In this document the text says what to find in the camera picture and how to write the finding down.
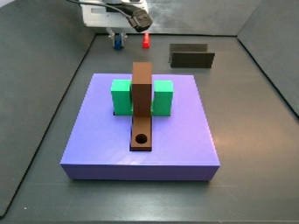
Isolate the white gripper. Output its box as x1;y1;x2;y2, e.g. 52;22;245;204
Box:
80;0;148;44

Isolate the blue peg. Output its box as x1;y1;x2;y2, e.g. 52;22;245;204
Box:
113;33;124;50

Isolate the black angle fixture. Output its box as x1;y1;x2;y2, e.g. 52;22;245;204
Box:
169;44;214;68

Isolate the red peg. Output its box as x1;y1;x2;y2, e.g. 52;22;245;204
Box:
142;32;150;49

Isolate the green block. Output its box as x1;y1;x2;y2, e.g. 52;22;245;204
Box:
110;80;173;116

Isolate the purple base block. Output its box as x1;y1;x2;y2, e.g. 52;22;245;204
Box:
60;73;220;180

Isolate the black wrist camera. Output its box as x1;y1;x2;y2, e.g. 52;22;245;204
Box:
126;9;153;32

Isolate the brown L-shaped bracket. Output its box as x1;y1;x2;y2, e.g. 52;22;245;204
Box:
129;62;152;151

